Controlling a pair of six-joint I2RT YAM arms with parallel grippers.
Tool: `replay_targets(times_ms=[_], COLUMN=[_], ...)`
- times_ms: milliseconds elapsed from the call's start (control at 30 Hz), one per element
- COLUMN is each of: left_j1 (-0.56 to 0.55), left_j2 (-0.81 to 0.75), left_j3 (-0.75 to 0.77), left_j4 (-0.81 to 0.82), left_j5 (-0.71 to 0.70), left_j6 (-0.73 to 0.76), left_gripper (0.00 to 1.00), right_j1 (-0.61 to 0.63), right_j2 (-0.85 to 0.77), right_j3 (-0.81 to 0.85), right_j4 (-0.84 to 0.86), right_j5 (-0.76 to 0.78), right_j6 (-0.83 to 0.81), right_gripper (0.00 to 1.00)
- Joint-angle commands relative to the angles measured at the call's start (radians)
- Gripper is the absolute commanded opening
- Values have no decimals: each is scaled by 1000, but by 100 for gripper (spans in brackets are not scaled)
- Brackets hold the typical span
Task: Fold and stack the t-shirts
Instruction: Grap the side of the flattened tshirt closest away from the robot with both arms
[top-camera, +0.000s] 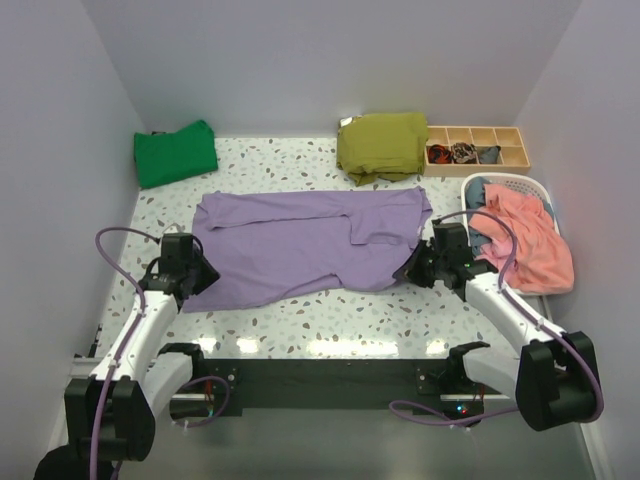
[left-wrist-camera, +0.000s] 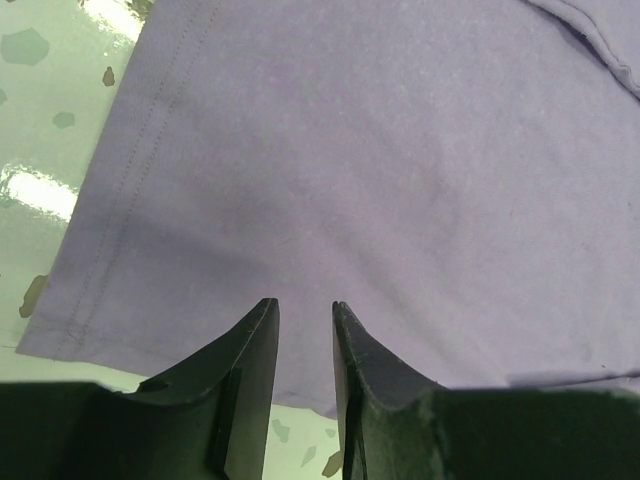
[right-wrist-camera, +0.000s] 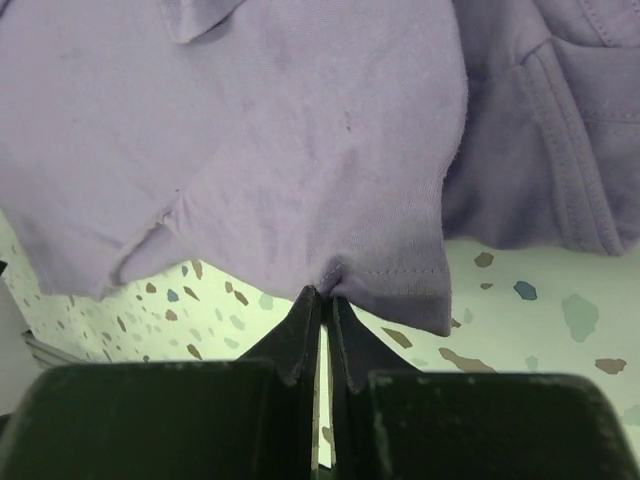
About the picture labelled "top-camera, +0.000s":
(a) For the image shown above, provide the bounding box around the purple t-shirt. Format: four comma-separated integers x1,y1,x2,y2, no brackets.
183,187,433,313

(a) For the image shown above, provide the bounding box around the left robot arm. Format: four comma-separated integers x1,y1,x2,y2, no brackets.
64,232,220,476

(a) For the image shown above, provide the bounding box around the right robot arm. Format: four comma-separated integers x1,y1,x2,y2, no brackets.
398,219,604,431

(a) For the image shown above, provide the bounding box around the pink t-shirt in basket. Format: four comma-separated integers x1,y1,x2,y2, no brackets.
469,183,575,297

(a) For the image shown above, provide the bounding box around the orange black cloth roll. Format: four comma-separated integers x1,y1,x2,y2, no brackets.
427,144,452,165

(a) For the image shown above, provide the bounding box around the patterned brown cloth roll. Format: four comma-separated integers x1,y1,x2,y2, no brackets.
451,142,478,165

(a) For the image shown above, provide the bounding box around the white laundry basket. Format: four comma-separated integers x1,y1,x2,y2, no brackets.
460,173,564,301

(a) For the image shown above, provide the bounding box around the dark grey cloth roll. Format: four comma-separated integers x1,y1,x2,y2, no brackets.
476,145,502,165

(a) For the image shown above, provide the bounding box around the wooden compartment box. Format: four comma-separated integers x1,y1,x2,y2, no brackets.
424,126,531,177

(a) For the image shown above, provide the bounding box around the folded olive green t-shirt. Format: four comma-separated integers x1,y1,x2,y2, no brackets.
336,112,429,186

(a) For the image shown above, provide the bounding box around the black cloth at corner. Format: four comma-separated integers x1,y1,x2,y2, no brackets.
33,444,122,480

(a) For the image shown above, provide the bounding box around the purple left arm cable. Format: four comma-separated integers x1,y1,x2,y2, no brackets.
88,227,231,480

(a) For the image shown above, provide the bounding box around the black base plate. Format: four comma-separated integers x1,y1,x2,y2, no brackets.
148,357,503,429

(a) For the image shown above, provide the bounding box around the aluminium rail frame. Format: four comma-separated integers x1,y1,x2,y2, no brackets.
47,294,614,480

